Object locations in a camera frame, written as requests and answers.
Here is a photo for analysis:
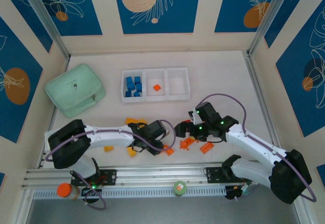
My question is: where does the orange arch lego piece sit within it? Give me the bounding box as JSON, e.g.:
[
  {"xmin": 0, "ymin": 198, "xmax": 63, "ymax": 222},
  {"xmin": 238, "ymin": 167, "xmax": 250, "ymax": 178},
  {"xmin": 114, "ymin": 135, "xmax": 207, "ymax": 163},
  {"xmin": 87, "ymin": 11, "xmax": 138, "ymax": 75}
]
[{"xmin": 179, "ymin": 137, "xmax": 199, "ymax": 151}]

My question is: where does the green cylinder with sticker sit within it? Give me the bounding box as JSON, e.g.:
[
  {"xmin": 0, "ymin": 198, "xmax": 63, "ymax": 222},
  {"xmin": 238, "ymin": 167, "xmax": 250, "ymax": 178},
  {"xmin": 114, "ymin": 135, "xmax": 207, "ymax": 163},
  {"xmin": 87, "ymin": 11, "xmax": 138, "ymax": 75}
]
[{"xmin": 173, "ymin": 180, "xmax": 187, "ymax": 197}]

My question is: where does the black base electronics box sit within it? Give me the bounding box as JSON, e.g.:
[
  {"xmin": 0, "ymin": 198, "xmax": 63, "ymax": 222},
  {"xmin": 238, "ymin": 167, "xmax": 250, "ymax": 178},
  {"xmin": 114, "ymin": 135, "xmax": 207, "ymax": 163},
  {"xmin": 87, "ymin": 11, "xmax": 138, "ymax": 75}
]
[
  {"xmin": 224, "ymin": 184, "xmax": 254, "ymax": 201},
  {"xmin": 81, "ymin": 186, "xmax": 104, "ymax": 199}
]

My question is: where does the mint green zipper case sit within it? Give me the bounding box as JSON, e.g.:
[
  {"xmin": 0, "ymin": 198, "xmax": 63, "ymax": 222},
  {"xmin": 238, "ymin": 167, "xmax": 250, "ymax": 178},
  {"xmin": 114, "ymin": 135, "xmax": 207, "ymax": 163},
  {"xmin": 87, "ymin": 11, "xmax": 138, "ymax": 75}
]
[{"xmin": 45, "ymin": 63, "xmax": 107, "ymax": 119}]

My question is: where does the jar with orange lid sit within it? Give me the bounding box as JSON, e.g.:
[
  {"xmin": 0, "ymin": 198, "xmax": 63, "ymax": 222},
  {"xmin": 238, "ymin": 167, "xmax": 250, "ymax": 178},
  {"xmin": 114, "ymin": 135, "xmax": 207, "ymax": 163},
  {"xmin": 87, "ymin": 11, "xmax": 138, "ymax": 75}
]
[{"xmin": 56, "ymin": 182, "xmax": 81, "ymax": 201}]

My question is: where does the long aluminium base rail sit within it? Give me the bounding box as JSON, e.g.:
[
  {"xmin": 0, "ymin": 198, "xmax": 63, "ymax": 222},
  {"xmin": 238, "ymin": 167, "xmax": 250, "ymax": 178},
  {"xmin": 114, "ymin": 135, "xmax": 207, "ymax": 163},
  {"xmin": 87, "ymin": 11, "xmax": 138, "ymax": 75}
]
[{"xmin": 21, "ymin": 162, "xmax": 280, "ymax": 188}]

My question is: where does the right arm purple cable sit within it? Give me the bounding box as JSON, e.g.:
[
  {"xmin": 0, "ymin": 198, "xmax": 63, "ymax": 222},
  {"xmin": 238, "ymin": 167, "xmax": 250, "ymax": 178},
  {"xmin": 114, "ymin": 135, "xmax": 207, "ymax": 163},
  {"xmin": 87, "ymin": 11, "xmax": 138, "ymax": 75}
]
[{"xmin": 194, "ymin": 93, "xmax": 317, "ymax": 203}]

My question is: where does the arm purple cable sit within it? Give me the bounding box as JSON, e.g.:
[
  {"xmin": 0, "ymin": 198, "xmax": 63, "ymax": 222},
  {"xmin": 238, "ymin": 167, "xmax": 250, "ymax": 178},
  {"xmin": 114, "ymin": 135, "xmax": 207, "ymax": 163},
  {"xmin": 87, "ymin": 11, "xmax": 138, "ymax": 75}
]
[
  {"xmin": 194, "ymin": 93, "xmax": 317, "ymax": 203},
  {"xmin": 45, "ymin": 119, "xmax": 177, "ymax": 211}
]

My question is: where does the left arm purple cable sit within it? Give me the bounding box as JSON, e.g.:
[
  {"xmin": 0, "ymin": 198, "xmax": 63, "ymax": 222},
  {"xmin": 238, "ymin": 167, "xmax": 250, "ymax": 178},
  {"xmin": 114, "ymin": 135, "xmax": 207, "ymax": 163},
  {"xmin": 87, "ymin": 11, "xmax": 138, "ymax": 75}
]
[{"xmin": 45, "ymin": 119, "xmax": 177, "ymax": 211}]

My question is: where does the white slotted cable duct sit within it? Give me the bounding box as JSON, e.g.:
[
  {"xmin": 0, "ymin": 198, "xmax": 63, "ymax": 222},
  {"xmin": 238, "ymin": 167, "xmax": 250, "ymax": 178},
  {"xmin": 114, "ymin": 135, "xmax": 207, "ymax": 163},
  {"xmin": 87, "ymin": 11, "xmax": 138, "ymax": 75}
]
[{"xmin": 31, "ymin": 185, "xmax": 226, "ymax": 200}]

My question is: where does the aluminium side rail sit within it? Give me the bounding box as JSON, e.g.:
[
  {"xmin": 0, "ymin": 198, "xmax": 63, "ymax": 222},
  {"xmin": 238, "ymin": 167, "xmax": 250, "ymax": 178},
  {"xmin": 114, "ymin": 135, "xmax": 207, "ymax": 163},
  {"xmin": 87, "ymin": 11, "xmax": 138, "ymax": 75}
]
[
  {"xmin": 37, "ymin": 53, "xmax": 72, "ymax": 169},
  {"xmin": 243, "ymin": 51, "xmax": 287, "ymax": 158}
]

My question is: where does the aluminium frame post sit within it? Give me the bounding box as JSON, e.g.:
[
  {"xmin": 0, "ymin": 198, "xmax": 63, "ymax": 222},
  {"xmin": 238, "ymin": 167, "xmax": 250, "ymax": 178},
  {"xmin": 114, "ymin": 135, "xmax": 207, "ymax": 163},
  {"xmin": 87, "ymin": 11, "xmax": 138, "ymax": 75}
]
[{"xmin": 247, "ymin": 0, "xmax": 298, "ymax": 57}]

